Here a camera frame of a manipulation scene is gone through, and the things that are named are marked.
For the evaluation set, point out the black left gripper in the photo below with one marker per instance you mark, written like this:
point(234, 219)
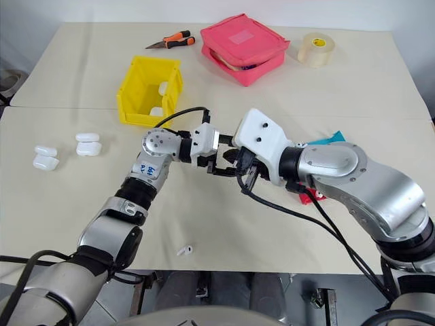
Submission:
point(208, 161)

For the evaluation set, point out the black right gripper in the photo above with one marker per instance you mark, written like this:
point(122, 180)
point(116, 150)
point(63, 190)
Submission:
point(246, 159)

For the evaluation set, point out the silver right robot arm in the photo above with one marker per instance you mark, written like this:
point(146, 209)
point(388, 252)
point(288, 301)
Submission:
point(367, 186)

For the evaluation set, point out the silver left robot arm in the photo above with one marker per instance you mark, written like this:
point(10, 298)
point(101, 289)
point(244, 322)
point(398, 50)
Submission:
point(102, 231)

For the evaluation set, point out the red plastic bin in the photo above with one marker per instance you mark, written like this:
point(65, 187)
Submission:
point(307, 197)

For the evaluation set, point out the white earbud charging case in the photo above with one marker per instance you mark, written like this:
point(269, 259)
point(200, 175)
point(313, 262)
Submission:
point(89, 144)
point(46, 159)
point(156, 111)

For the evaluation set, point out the teal brick-pattern bin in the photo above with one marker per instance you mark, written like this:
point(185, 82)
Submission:
point(331, 137)

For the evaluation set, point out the yellow plastic bin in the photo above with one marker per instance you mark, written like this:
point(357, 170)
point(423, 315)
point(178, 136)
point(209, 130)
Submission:
point(139, 88)

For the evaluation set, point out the white earbud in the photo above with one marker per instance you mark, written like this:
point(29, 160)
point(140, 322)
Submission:
point(184, 250)

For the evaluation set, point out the pink fabric pouch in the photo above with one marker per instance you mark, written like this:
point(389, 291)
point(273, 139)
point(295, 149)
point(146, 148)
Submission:
point(243, 44)

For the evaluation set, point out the orange and black pliers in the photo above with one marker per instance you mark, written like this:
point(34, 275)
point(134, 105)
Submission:
point(176, 39)

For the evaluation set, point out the clear packing tape roll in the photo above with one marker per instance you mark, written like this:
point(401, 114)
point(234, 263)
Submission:
point(317, 49)

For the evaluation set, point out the grey robot torso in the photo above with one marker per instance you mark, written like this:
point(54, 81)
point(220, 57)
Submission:
point(204, 317)

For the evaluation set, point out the grey round object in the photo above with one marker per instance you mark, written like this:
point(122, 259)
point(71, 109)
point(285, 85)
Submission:
point(10, 83)

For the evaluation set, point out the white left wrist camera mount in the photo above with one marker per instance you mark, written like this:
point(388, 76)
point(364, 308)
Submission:
point(204, 142)

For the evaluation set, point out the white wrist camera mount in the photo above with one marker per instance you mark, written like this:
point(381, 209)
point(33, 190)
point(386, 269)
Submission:
point(204, 142)
point(261, 142)

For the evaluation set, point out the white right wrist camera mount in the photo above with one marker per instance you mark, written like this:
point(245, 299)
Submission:
point(261, 142)

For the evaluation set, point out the rusty metal table bracket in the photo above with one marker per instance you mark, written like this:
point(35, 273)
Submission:
point(141, 295)
point(324, 305)

